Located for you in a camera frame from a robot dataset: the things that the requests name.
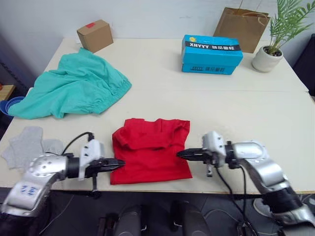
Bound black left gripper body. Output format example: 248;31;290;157
85;158;109;192

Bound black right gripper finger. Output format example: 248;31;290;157
177;154;205;162
176;148;204;156

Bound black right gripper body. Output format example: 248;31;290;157
201;148;222;178

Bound red t-shirt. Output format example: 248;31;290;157
109;118;193;186

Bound green shorts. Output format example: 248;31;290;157
8;47;132;120

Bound grey sock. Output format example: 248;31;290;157
0;126;44;171
41;139;65;155

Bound dark rounded shape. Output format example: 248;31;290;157
113;205;143;236

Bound grey sneaker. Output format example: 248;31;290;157
252;198;273;218

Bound blue shoe box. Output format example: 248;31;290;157
181;34;244;75

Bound blue plastic cup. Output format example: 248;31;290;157
6;96;26;113
0;99;12;116

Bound white plant pot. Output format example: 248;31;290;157
251;45;284;73

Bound wooden shelf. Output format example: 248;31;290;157
0;83;17;102

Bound small brown cardboard box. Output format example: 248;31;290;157
76;19;114;54

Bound brown paper bag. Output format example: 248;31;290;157
213;0;271;54

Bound dark chair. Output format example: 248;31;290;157
292;33;315;97

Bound green palm plant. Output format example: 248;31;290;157
269;0;315;55

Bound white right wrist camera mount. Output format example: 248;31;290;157
201;130;226;168

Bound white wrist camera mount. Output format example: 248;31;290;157
201;130;226;168
78;139;106;182

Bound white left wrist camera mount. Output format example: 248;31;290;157
78;139;106;182

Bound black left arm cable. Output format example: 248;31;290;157
61;131;95;155

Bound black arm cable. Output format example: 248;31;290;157
215;159;251;236
61;131;95;155

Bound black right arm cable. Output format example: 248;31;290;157
215;159;251;236

